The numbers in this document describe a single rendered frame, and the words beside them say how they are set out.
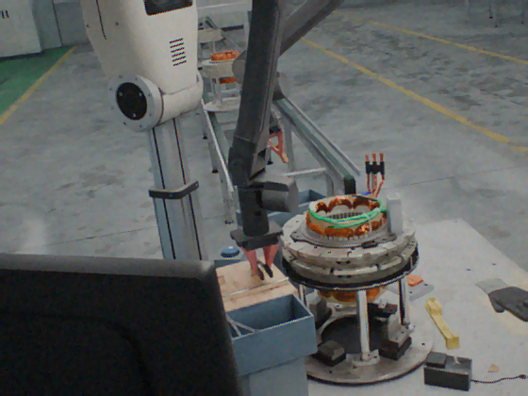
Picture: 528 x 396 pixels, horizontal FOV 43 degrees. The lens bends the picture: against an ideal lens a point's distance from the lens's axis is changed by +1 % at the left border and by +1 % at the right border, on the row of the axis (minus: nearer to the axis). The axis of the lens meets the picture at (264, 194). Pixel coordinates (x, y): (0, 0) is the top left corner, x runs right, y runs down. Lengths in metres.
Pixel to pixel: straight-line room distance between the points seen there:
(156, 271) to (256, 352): 0.90
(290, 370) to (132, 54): 0.80
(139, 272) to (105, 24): 1.25
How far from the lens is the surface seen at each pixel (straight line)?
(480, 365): 1.66
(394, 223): 1.53
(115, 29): 1.61
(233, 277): 1.49
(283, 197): 1.30
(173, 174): 1.76
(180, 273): 0.40
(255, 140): 1.29
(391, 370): 1.60
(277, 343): 1.30
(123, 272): 0.42
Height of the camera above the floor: 1.74
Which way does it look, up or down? 20 degrees down
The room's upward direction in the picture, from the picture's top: 7 degrees counter-clockwise
